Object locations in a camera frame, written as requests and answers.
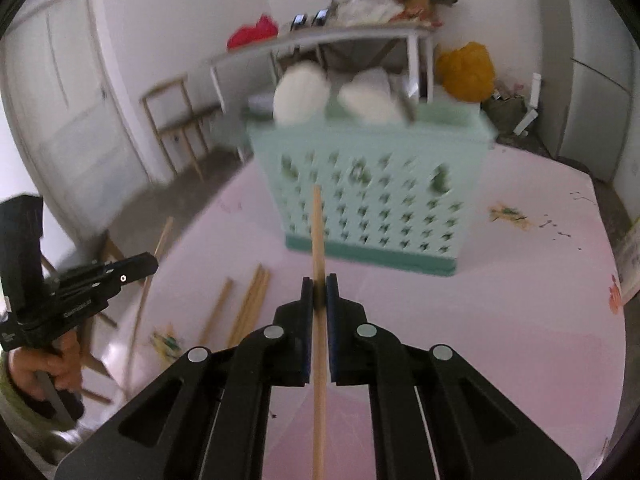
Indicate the wooden chair black seat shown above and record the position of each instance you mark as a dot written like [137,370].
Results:
[177,125]

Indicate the green sleeve forearm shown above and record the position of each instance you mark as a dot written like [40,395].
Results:
[33,423]

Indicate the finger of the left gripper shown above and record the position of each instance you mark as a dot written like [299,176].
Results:
[121,272]

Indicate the white rice paddle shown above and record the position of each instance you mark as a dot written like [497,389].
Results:
[368,97]

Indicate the yellow plastic bag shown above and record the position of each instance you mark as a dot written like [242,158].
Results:
[467,74]

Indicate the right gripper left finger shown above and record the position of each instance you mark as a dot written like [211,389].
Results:
[206,416]

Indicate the white plastic bag on table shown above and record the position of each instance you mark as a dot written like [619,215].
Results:
[366,12]

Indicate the mint green utensil holder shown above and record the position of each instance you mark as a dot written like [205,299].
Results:
[395,195]

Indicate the person left hand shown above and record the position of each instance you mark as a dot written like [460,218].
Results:
[63,366]

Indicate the large steel spoon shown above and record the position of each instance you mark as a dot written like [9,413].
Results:
[409,93]

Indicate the pink printed tablecloth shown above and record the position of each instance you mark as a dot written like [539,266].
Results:
[532,305]

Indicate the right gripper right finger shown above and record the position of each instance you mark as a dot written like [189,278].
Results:
[434,416]

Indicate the white plastic ladle spoon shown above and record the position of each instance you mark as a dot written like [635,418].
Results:
[301,94]

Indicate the white door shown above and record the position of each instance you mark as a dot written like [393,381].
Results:
[65,119]

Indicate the white side table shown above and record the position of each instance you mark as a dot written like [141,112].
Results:
[238,75]

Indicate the red plastic bag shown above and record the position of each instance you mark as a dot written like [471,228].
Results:
[265,28]

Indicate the silver refrigerator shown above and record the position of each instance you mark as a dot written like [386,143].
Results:
[586,83]

